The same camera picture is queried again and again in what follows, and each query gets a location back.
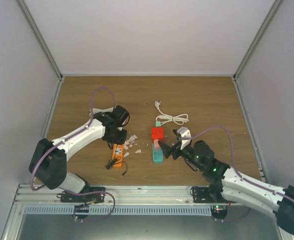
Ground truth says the teal power strip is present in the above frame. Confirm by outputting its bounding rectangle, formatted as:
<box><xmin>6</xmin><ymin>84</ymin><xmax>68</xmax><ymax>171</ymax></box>
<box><xmin>152</xmin><ymin>144</ymin><xmax>163</xmax><ymax>164</ymax></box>

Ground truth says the white cord of teal strip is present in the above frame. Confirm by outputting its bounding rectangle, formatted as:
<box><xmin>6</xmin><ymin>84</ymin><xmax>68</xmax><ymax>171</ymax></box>
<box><xmin>154</xmin><ymin>99</ymin><xmax>189</xmax><ymax>126</ymax></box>

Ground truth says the pink plug adapter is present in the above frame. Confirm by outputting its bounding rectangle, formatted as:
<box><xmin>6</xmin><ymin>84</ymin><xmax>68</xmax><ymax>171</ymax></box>
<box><xmin>153</xmin><ymin>139</ymin><xmax>161</xmax><ymax>151</ymax></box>

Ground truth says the red cube socket adapter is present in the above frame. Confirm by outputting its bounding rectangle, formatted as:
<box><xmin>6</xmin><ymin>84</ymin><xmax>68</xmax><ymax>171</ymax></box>
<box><xmin>151</xmin><ymin>126</ymin><xmax>165</xmax><ymax>142</ymax></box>

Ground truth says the green plug adapter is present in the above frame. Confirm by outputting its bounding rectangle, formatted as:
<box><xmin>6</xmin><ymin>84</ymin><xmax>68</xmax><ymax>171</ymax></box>
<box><xmin>155</xmin><ymin>121</ymin><xmax>162</xmax><ymax>127</ymax></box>

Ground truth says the white cord of orange strip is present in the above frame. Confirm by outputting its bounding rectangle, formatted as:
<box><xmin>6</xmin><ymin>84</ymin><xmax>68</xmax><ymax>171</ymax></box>
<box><xmin>89</xmin><ymin>106</ymin><xmax>115</xmax><ymax>117</ymax></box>

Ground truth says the orange power strip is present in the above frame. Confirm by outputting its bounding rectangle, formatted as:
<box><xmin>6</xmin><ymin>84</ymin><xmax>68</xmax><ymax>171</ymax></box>
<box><xmin>112</xmin><ymin>144</ymin><xmax>124</xmax><ymax>168</ymax></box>

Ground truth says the black adapter cable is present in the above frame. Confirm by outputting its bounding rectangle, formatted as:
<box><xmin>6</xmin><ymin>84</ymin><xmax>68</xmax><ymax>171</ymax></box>
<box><xmin>105</xmin><ymin>156</ymin><xmax>129</xmax><ymax>178</ymax></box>

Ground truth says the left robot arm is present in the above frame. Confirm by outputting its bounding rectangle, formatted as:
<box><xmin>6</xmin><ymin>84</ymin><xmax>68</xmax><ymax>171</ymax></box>
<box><xmin>29</xmin><ymin>105</ymin><xmax>130</xmax><ymax>202</ymax></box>

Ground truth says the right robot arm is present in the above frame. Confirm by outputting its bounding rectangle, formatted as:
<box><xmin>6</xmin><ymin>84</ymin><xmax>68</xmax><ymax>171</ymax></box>
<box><xmin>158</xmin><ymin>127</ymin><xmax>294</xmax><ymax>235</ymax></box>

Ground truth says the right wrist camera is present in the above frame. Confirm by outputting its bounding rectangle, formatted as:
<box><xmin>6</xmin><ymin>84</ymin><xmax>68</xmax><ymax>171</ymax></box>
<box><xmin>178</xmin><ymin>126</ymin><xmax>191</xmax><ymax>150</ymax></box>

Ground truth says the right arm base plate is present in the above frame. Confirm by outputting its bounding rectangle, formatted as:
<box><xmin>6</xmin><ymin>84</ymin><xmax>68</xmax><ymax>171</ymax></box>
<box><xmin>190</xmin><ymin>185</ymin><xmax>228</xmax><ymax>204</ymax></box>

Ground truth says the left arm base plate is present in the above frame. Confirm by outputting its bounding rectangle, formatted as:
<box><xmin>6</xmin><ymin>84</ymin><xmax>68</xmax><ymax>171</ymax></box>
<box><xmin>56</xmin><ymin>186</ymin><xmax>106</xmax><ymax>203</ymax></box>

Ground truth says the aluminium front rail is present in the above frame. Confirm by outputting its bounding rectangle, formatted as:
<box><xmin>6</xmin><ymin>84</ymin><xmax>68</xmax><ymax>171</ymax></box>
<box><xmin>14</xmin><ymin>184</ymin><xmax>242</xmax><ymax>205</ymax></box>

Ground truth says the grey slotted cable duct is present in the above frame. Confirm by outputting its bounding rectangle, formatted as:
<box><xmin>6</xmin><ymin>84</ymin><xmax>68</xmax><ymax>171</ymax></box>
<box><xmin>24</xmin><ymin>204</ymin><xmax>211</xmax><ymax>216</ymax></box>

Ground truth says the left aluminium frame post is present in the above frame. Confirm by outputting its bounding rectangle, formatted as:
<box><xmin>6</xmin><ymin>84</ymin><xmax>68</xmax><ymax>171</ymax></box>
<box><xmin>16</xmin><ymin>0</ymin><xmax>63</xmax><ymax>81</ymax></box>

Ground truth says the aluminium frame post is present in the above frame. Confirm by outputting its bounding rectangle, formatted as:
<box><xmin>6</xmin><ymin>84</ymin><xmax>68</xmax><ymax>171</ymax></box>
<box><xmin>232</xmin><ymin>0</ymin><xmax>284</xmax><ymax>81</ymax></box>
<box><xmin>16</xmin><ymin>0</ymin><xmax>63</xmax><ymax>81</ymax></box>

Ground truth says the right aluminium frame post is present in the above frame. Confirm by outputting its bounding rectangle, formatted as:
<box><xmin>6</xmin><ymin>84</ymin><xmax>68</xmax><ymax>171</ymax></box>
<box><xmin>232</xmin><ymin>0</ymin><xmax>284</xmax><ymax>81</ymax></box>

